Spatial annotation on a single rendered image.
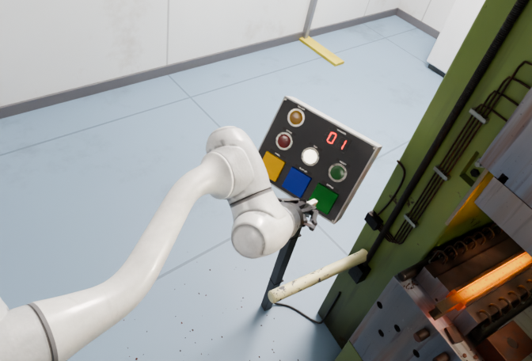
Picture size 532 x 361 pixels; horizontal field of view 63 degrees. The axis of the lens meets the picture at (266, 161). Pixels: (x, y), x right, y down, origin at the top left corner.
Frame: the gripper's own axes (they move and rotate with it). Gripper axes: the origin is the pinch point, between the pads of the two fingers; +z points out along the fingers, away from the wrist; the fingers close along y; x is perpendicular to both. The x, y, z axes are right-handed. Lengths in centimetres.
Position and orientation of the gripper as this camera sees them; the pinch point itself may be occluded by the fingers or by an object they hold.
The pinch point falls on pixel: (309, 205)
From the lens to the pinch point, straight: 126.0
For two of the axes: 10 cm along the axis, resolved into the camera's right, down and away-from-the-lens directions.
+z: 4.0, -0.7, 9.1
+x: 4.3, -8.6, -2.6
